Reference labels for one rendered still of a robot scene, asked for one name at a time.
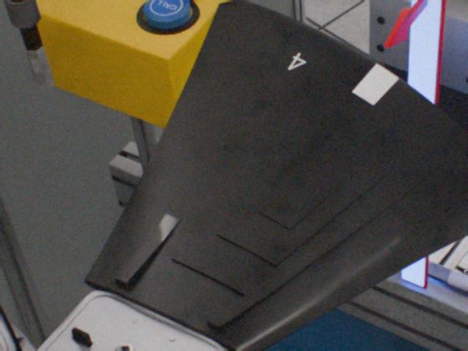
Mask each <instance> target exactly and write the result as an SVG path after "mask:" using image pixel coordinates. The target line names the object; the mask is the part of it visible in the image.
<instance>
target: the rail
mask: <svg viewBox="0 0 468 351"><path fill-rule="evenodd" d="M109 171H110V174H111V177H112V181H113V185H114V191H115V194H116V198H117V201H118V203H119V208H120V213H122V212H123V211H124V210H125V208H126V207H127V205H128V203H129V201H130V198H131V197H132V195H133V193H134V191H135V188H136V187H137V185H138V183H139V181H140V178H141V176H142V175H143V170H142V166H141V162H140V155H139V151H138V147H137V144H136V143H135V142H132V141H131V142H130V143H129V144H128V145H127V146H126V147H125V148H124V149H123V150H122V151H121V152H120V153H119V154H118V155H117V156H116V157H115V158H114V159H113V160H112V161H111V162H110V163H109ZM452 271H453V270H451V269H449V268H447V267H445V266H443V265H440V264H439V263H436V262H432V261H431V260H429V271H428V286H427V288H422V287H420V286H417V285H415V284H413V283H411V282H407V281H405V280H403V279H402V271H401V272H398V273H397V274H395V275H393V276H392V277H390V278H388V279H386V280H385V281H383V282H381V283H380V284H378V285H376V286H374V287H372V288H370V289H369V290H368V291H366V292H363V293H362V294H360V295H358V296H357V297H356V298H353V299H352V300H350V301H348V302H346V303H345V304H343V305H342V306H338V307H337V308H338V309H339V310H342V311H344V312H346V313H349V314H351V315H353V316H355V317H357V318H360V319H363V320H364V321H366V322H369V323H372V324H373V325H376V326H378V327H380V328H383V329H385V330H388V331H390V332H391V333H395V334H397V336H399V337H401V338H405V339H407V340H409V341H411V342H413V343H417V344H418V345H420V346H423V347H425V348H428V349H430V350H432V351H468V292H467V291H464V290H461V289H459V288H457V287H453V286H451V285H448V283H447V281H448V277H449V275H450V273H451V272H452Z"/></svg>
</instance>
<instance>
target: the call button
mask: <svg viewBox="0 0 468 351"><path fill-rule="evenodd" d="M142 11H144V15H145V21H146V22H147V23H148V24H149V25H150V26H152V27H155V28H174V27H178V26H180V25H183V24H185V23H187V22H188V21H189V20H190V17H191V5H190V0H149V1H148V2H147V4H146V5H145V6H144V9H143V10H142Z"/></svg>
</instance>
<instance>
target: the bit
mask: <svg viewBox="0 0 468 351"><path fill-rule="evenodd" d="M4 4H5V8H6V10H7V12H8V16H9V18H10V21H11V24H12V25H13V26H14V27H15V28H18V29H20V32H21V35H22V38H23V43H24V47H25V49H26V52H27V56H28V58H29V61H30V64H31V67H32V71H33V75H34V78H35V81H36V84H37V86H38V88H39V89H49V88H50V87H51V86H52V85H53V84H54V80H53V75H52V72H51V68H50V65H49V63H48V60H47V57H46V53H45V51H44V47H43V42H42V39H41V36H40V33H39V32H38V27H37V23H38V22H39V20H40V19H41V15H40V12H39V9H38V3H37V0H4Z"/></svg>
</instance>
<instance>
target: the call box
mask: <svg viewBox="0 0 468 351"><path fill-rule="evenodd" d="M148 1H149V0H37V3H38V9H39V12H40V15H41V19H40V20H39V22H38V23H37V27H38V32H39V33H40V36H41V39H42V42H43V47H44V51H45V53H46V57H47V60H48V63H49V65H50V68H51V72H52V75H53V80H54V84H53V86H56V87H59V88H61V89H65V91H68V92H70V93H72V94H76V95H78V96H80V97H83V98H86V99H89V100H92V101H94V102H97V103H99V104H102V105H105V106H108V107H110V108H112V109H116V110H118V111H120V112H123V113H125V114H128V115H131V116H134V117H136V118H139V119H141V120H144V121H147V122H150V123H151V124H154V125H158V126H160V127H162V128H165V127H166V125H167V123H168V121H169V119H170V117H171V115H172V113H173V111H174V109H175V106H176V104H177V102H178V100H179V98H180V96H181V93H182V92H181V91H182V90H183V87H184V85H185V83H186V81H187V78H188V76H189V74H190V72H191V69H192V67H193V65H194V62H195V61H196V57H197V55H198V53H199V52H200V49H201V46H202V44H203V42H204V40H205V37H206V35H207V32H208V30H209V28H210V26H211V23H212V20H213V18H214V17H215V14H216V10H217V9H218V7H219V4H220V3H227V2H231V0H195V1H193V0H190V5H191V17H190V20H189V21H188V22H187V23H185V24H183V25H180V26H178V27H174V28H155V27H152V26H150V25H149V24H148V23H147V22H146V21H145V15H144V11H142V10H143V9H144V6H145V5H146V4H147V2H148Z"/></svg>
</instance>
